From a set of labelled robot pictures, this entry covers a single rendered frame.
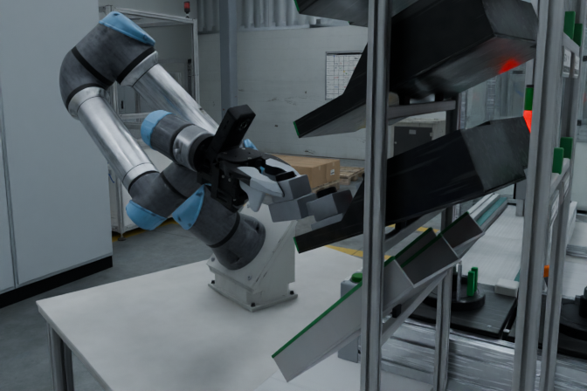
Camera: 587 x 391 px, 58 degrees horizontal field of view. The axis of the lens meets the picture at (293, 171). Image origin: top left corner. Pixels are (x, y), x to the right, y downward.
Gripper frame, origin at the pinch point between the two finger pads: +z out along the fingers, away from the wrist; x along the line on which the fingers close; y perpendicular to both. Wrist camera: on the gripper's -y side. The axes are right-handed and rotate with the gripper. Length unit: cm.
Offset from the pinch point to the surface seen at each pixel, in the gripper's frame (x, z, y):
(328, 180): -460, -317, 237
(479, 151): 1.8, 27.0, -15.1
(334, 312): 7.0, 16.3, 10.4
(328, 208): 2.1, 9.0, -0.4
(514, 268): -82, 15, 40
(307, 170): -419, -319, 215
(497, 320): -36, 26, 28
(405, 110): -1.1, 15.8, -16.0
